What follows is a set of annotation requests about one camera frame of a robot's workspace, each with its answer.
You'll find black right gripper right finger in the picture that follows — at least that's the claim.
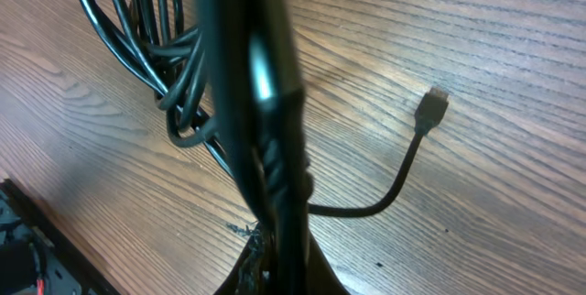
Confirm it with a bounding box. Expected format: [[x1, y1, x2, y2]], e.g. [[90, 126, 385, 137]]
[[307, 235, 350, 295]]

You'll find thin black cable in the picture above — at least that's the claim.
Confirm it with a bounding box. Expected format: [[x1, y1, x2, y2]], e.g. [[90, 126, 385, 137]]
[[59, 0, 450, 219]]

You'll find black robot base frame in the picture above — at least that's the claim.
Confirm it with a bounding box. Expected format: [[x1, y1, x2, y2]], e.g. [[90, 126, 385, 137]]
[[1, 179, 119, 295]]

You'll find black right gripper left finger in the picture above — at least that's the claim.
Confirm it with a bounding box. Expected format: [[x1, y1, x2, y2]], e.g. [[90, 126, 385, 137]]
[[214, 228, 275, 295]]

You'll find black USB cable silver plug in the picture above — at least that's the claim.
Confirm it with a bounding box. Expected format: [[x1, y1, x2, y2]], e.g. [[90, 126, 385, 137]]
[[196, 0, 311, 294]]

